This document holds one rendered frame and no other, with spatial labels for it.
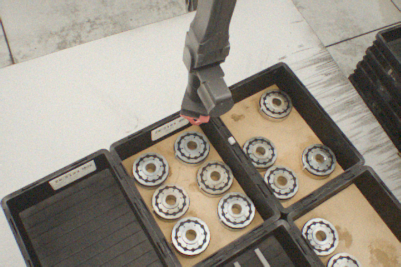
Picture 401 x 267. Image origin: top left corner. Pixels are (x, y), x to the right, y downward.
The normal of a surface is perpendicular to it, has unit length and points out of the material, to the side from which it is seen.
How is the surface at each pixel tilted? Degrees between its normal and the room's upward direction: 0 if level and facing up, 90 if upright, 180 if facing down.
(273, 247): 0
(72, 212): 0
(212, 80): 5
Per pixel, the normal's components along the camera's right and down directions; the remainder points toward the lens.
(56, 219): 0.07, -0.45
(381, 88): -0.91, 0.34
